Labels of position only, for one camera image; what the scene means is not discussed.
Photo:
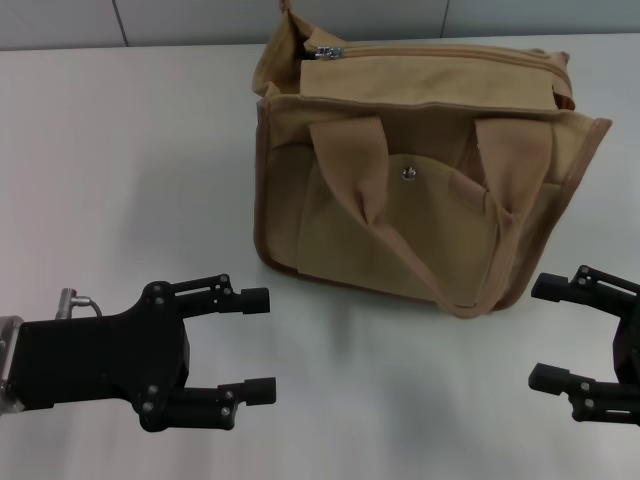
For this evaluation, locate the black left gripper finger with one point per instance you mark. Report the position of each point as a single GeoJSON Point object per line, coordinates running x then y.
{"type": "Point", "coordinates": [250, 301]}
{"type": "Point", "coordinates": [210, 407]}

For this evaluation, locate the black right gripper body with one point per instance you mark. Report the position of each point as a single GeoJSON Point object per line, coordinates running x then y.
{"type": "Point", "coordinates": [630, 345]}

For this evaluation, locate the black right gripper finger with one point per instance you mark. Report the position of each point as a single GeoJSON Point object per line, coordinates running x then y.
{"type": "Point", "coordinates": [600, 402]}
{"type": "Point", "coordinates": [555, 289]}

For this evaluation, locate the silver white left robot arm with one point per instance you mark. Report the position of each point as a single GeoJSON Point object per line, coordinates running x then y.
{"type": "Point", "coordinates": [7, 365]}

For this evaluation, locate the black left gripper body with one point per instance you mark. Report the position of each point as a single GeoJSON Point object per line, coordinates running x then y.
{"type": "Point", "coordinates": [100, 360]}

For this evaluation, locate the khaki canvas food bag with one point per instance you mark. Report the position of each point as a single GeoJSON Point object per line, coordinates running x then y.
{"type": "Point", "coordinates": [350, 240]}

